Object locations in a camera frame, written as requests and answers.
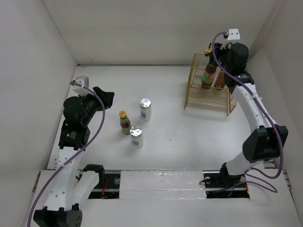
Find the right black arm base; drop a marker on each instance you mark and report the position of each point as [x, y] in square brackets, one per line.
[219, 187]

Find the yellow-cap sauce bottle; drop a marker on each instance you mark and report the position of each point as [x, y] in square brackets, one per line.
[209, 74]
[124, 122]

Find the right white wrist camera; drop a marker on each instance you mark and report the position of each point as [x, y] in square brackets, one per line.
[231, 36]

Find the silver-lid spice jar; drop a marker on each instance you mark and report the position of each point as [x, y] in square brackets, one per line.
[145, 109]
[137, 136]

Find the clear oil bottle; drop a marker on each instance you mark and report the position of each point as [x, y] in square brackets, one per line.
[208, 51]

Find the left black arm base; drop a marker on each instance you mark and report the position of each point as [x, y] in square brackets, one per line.
[108, 185]

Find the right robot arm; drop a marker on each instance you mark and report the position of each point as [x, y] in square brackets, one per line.
[266, 137]

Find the rear silver-lid spice jar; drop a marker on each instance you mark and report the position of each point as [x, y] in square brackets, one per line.
[145, 109]

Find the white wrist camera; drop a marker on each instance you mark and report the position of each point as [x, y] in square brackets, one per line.
[231, 36]
[80, 84]

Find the clear bottle black cap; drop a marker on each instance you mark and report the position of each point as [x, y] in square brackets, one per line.
[220, 83]

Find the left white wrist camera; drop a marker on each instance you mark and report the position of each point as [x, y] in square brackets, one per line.
[80, 84]

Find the white foam front board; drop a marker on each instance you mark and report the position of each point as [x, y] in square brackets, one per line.
[162, 185]

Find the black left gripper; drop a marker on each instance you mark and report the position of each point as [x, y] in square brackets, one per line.
[106, 96]

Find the aluminium side rail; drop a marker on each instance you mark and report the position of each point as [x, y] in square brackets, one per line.
[269, 164]

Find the gold wire basket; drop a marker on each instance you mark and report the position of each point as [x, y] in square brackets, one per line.
[206, 98]

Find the front silver-lid spice jar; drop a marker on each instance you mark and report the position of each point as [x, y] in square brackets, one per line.
[137, 136]

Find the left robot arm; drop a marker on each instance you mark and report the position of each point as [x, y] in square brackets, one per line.
[61, 199]

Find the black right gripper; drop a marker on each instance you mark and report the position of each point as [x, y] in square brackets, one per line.
[218, 50]

